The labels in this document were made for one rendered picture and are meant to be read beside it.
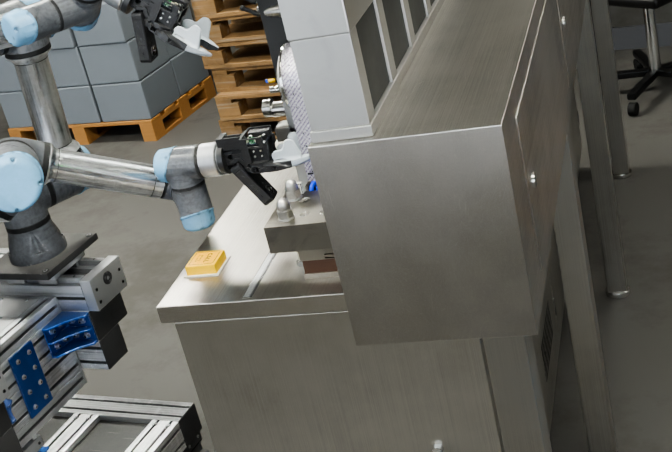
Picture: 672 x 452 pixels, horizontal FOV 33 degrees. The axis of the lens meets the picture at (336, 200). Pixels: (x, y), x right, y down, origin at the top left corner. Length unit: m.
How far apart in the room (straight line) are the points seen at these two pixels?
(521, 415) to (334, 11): 0.66
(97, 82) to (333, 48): 5.03
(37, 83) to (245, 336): 0.94
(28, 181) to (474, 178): 1.22
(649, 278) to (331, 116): 2.59
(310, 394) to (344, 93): 1.08
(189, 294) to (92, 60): 4.05
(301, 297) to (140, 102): 4.11
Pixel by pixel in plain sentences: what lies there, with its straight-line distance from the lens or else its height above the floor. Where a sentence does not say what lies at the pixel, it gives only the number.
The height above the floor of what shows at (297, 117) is 1.18.
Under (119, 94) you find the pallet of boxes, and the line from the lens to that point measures 6.33.
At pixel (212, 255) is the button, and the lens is 2.47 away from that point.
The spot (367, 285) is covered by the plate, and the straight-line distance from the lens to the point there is 1.51.
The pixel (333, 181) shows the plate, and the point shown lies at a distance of 1.45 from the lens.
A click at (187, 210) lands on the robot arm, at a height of 1.01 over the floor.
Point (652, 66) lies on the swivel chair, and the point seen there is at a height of 0.12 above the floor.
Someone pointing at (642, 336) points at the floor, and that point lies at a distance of 3.62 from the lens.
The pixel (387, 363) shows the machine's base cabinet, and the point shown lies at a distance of 2.29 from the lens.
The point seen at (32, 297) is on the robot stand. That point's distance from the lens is 3.06.
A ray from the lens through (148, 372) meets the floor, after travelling 4.03.
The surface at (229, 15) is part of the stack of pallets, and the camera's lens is 5.65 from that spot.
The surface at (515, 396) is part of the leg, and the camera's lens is 1.66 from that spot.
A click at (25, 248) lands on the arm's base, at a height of 0.86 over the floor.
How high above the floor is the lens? 1.94
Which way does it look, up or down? 23 degrees down
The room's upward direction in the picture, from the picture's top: 14 degrees counter-clockwise
